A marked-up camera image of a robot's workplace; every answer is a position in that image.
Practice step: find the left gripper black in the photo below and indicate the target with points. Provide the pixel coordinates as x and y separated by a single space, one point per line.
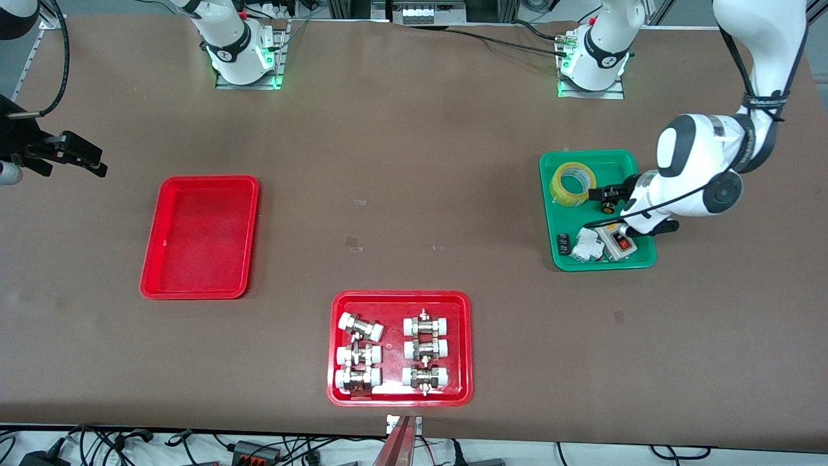
625 192

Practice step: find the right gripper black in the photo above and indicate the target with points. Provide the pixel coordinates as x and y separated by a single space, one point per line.
18 137

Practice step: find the yellow clear packing tape roll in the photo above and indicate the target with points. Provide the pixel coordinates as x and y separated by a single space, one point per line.
569 200

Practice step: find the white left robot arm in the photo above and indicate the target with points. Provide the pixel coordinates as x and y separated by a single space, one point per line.
698 162

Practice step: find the green plastic tray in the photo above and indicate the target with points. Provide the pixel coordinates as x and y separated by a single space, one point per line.
576 223

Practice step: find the red plastic tray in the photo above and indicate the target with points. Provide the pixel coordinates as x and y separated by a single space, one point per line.
200 226
393 323

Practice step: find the white circuit breaker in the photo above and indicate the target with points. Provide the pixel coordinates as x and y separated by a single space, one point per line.
587 246

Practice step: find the small black electronic component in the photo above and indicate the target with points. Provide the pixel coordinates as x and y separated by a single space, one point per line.
563 244

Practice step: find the brass fitting with white caps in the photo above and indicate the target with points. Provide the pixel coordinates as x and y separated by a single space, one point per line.
358 379
359 355
361 327
426 325
425 349
425 377

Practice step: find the white terminal block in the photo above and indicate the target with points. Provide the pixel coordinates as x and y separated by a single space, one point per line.
432 13

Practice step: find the black power adapter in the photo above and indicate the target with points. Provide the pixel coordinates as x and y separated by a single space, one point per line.
45 459

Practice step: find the reddish aluminium profile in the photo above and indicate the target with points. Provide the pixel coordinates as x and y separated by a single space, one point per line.
396 450

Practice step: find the black orange power strip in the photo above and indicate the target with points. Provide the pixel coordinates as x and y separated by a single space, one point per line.
255 452

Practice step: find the grey switch box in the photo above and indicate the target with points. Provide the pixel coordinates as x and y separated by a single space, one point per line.
622 249

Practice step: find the aluminium frame profile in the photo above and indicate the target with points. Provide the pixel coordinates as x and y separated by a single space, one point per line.
52 23

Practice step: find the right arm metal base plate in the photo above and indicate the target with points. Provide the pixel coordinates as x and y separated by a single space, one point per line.
282 58

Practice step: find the small metal bracket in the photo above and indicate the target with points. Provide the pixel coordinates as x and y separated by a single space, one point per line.
394 422

